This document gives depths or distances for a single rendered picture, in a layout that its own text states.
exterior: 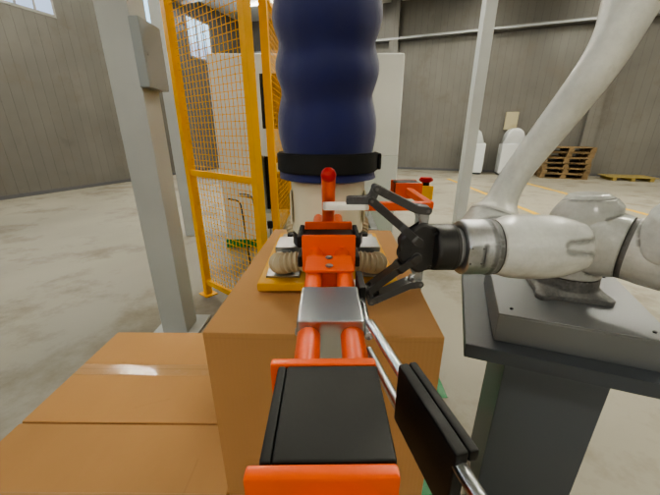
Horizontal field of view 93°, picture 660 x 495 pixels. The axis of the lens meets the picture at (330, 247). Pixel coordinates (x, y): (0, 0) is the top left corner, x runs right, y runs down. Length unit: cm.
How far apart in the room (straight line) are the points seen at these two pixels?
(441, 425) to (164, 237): 197
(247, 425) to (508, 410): 80
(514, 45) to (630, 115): 389
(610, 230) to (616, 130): 1214
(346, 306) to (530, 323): 68
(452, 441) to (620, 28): 65
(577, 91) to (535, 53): 1198
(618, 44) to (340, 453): 68
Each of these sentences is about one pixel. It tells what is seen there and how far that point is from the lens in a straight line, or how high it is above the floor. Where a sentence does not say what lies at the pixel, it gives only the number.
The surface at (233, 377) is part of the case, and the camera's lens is 62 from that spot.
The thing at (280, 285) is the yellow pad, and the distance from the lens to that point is 65.
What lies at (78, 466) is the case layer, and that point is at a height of 54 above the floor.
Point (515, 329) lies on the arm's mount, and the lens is 94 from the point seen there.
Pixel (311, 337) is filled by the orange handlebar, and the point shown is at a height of 109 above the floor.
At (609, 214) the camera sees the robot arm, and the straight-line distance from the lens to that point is 100.
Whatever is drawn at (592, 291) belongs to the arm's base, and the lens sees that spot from 108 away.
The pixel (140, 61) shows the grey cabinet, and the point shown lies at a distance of 199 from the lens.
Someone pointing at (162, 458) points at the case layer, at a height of 54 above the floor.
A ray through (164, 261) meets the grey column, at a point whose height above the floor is 53.
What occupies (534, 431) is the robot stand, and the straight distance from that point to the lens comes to 126.
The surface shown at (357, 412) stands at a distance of 20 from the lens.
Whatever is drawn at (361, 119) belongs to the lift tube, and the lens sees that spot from 66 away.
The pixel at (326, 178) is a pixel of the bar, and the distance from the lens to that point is 47.
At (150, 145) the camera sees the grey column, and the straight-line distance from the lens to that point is 200.
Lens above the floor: 125
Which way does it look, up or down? 20 degrees down
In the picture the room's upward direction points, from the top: straight up
